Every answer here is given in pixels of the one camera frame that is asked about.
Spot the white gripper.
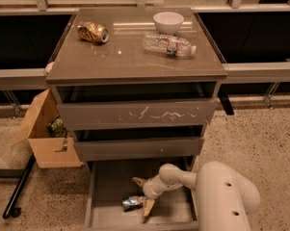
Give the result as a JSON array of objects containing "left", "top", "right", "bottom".
[{"left": 132, "top": 175, "right": 182, "bottom": 218}]

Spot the crushed blue silver redbull can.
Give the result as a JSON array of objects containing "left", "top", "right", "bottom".
[{"left": 121, "top": 195, "right": 146, "bottom": 212}]

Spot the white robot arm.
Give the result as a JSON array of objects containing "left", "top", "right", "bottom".
[{"left": 132, "top": 162, "right": 261, "bottom": 231}]

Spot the grey open bottom drawer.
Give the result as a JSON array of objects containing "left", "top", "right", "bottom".
[{"left": 84, "top": 157, "right": 199, "bottom": 231}]

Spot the grey middle drawer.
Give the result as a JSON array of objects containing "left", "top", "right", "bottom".
[{"left": 74, "top": 137, "right": 204, "bottom": 161}]

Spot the grey top drawer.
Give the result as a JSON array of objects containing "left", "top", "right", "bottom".
[{"left": 57, "top": 99, "right": 216, "bottom": 131}]

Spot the grey drawer cabinet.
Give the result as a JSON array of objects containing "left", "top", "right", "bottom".
[{"left": 45, "top": 7, "right": 228, "bottom": 166}]

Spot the crushed gold can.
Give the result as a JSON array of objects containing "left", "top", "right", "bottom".
[{"left": 77, "top": 22, "right": 109, "bottom": 43}]

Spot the cardboard box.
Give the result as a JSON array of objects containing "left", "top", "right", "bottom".
[{"left": 13, "top": 89, "right": 82, "bottom": 168}]

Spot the green snack bag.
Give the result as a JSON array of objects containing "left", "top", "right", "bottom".
[{"left": 48, "top": 116, "right": 67, "bottom": 138}]

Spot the clear plastic water bottle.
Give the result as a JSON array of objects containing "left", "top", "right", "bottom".
[{"left": 143, "top": 33, "right": 197, "bottom": 58}]

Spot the white bowl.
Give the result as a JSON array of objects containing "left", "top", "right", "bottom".
[{"left": 153, "top": 12, "right": 184, "bottom": 35}]

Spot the black floor rail leg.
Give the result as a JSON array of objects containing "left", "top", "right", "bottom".
[{"left": 2, "top": 155, "right": 36, "bottom": 219}]

